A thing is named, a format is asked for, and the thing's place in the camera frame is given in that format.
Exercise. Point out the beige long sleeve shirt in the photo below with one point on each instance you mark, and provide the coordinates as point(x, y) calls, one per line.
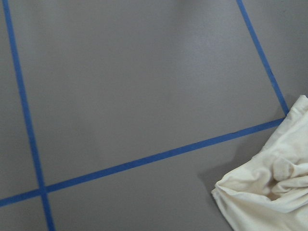
point(270, 191)

